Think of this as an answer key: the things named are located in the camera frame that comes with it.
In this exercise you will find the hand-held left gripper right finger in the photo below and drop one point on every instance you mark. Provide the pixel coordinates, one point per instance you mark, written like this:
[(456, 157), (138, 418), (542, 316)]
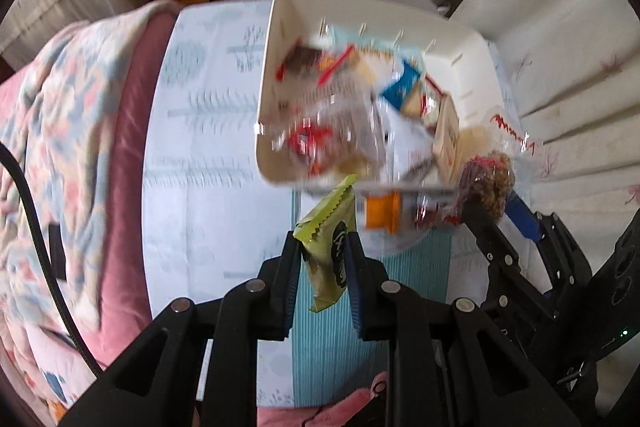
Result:
[(352, 287)]

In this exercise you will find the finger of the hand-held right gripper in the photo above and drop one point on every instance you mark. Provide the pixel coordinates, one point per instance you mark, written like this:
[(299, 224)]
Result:
[(497, 257), (522, 219)]

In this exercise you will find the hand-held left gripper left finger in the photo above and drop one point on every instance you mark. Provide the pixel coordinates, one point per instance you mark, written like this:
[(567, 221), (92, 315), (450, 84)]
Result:
[(287, 307)]

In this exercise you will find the green snack packet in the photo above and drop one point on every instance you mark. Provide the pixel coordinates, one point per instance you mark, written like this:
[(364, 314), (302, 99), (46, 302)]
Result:
[(325, 247)]

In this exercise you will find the clear brown cookie packet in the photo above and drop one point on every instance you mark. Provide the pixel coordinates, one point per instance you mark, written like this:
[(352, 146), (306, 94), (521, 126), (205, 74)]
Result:
[(487, 182)]

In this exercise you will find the brown snack packet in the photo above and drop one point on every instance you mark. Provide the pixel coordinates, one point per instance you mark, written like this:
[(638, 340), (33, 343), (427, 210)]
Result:
[(445, 142)]

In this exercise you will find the red round snack packet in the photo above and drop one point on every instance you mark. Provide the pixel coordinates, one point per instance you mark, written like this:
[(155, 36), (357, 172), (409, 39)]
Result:
[(310, 144)]

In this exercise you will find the red and white cookie packet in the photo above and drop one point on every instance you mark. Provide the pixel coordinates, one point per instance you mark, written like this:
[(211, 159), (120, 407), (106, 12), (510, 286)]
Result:
[(402, 84)]

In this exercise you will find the white plastic tray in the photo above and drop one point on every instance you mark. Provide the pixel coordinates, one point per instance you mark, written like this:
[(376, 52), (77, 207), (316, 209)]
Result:
[(285, 37)]

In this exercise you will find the teal striped placemat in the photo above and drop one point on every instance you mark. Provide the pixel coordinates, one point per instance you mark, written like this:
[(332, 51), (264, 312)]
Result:
[(415, 272)]

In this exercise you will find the small red candy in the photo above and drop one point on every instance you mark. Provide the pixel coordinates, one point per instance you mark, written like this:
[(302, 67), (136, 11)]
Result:
[(432, 216)]

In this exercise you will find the orange snack packet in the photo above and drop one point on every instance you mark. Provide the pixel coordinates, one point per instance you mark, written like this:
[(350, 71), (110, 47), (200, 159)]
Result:
[(382, 212)]

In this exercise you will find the pink cloth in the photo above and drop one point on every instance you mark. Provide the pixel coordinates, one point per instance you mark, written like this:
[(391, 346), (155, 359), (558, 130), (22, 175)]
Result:
[(320, 414)]

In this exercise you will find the white leaf-print cloth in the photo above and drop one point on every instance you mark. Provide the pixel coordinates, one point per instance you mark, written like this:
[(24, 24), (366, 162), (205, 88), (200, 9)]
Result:
[(575, 57)]

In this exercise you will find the pink bedding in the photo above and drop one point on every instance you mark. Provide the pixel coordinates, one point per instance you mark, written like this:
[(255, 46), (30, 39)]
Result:
[(125, 207)]

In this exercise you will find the floral blanket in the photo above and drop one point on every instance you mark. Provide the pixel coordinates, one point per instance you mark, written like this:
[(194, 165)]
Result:
[(65, 132)]

